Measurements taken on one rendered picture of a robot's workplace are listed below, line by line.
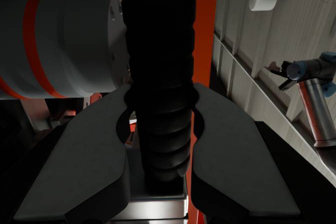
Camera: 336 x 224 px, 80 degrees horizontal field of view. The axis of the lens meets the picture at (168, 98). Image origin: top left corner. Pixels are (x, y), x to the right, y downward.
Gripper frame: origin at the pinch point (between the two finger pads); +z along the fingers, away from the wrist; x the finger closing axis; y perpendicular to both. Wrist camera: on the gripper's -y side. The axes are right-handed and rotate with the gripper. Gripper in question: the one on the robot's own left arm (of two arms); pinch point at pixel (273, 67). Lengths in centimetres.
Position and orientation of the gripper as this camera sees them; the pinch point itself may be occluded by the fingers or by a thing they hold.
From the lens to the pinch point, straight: 135.6
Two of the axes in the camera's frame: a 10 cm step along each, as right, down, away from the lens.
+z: -2.5, -4.9, 8.4
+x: -9.6, 0.3, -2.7
